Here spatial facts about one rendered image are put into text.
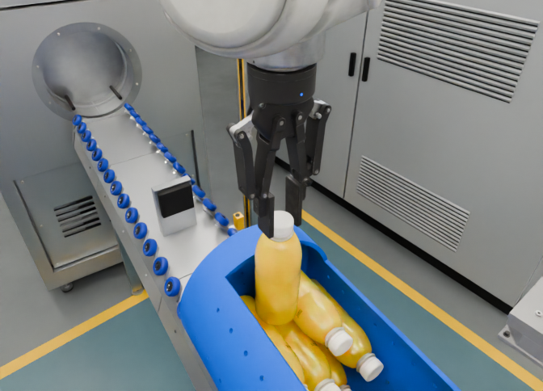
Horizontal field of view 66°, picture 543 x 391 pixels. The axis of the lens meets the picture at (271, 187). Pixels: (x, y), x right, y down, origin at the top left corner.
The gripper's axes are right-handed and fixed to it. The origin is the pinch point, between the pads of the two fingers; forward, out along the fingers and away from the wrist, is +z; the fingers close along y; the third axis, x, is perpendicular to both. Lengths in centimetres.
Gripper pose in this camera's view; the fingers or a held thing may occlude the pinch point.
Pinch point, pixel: (279, 208)
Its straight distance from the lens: 56.8
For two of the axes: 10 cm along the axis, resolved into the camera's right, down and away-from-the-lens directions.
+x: 5.4, 4.9, -6.8
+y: -8.4, 3.2, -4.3
